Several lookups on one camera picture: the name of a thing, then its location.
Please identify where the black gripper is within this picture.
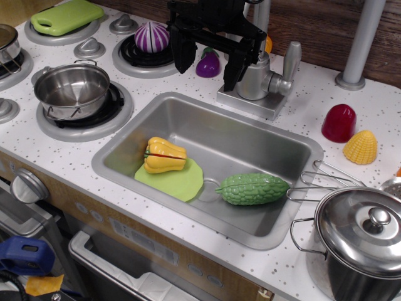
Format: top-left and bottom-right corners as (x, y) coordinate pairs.
(167, 1), (267, 92)

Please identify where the silver toy faucet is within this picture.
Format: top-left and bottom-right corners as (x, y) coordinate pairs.
(216, 41), (303, 121)

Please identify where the purple toy eggplant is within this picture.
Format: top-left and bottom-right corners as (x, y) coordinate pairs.
(195, 47), (221, 78)

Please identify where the orange toy fruit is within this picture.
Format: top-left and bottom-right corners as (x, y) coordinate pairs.
(265, 35), (273, 54)

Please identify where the purple white toy onion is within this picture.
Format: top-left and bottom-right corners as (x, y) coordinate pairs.
(134, 21), (170, 53)

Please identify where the silver stove knob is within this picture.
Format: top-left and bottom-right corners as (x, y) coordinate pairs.
(109, 14), (138, 35)
(73, 37), (106, 59)

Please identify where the yellow toy bell pepper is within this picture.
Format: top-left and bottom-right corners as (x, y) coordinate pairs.
(144, 137), (187, 174)

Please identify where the silver sink basin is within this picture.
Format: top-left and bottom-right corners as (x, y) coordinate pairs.
(92, 92), (323, 250)

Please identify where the light green toy plate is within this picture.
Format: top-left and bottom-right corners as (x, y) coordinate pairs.
(134, 159), (204, 202)

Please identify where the green toy bitter gourd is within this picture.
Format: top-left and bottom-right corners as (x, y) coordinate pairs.
(215, 173), (290, 206)

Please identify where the green toy cutting board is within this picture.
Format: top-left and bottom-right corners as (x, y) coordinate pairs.
(30, 0), (104, 36)

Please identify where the red toy pepper half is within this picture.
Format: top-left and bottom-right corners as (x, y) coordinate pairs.
(321, 104), (357, 143)

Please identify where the small steel pot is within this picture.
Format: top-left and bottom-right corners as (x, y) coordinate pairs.
(34, 60), (110, 120)

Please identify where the yellow toy corn piece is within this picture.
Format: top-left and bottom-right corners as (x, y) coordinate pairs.
(343, 130), (378, 165)

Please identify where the steel pot at left edge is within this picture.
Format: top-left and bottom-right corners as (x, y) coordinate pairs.
(0, 24), (21, 64)

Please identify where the silver stove knob left edge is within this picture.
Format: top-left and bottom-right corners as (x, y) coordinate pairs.
(0, 98), (19, 124)

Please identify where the silver oven knob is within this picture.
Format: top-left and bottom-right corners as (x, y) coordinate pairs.
(9, 168), (49, 204)

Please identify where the blue clamp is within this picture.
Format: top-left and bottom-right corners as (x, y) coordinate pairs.
(1, 236), (56, 276)

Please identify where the wire handled strainer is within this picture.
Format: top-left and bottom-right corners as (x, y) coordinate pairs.
(286, 160), (400, 201)

